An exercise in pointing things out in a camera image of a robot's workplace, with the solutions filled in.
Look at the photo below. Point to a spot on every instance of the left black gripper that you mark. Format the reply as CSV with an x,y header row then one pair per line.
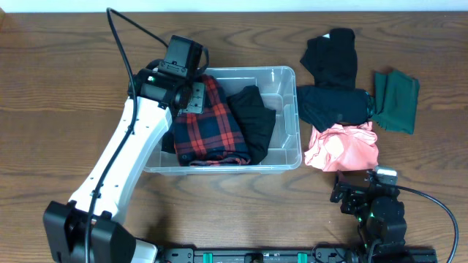
x,y
197,104

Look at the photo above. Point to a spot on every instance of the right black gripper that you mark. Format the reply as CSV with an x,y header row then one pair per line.
x,y
342,186

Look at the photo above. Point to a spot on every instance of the red navy plaid shirt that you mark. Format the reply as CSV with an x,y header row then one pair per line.
x,y
212,138

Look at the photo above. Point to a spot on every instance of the large black garment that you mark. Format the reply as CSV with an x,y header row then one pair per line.
x,y
256,121

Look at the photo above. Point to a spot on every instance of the clear plastic storage container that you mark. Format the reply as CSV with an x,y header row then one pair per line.
x,y
277,85

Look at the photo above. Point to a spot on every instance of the dark green garment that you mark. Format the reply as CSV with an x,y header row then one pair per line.
x,y
395,101

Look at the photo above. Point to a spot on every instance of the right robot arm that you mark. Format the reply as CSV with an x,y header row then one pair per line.
x,y
381,223

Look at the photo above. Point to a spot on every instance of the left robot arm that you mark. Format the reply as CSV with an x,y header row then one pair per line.
x,y
90,227

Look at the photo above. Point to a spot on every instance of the pink folded garment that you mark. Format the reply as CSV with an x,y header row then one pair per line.
x,y
344,148

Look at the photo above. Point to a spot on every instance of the dark navy folded garment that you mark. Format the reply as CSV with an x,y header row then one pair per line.
x,y
324,107

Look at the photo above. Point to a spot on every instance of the black garment with tag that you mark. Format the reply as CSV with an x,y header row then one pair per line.
x,y
332,60

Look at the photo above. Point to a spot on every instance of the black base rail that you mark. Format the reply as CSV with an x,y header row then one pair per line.
x,y
325,254

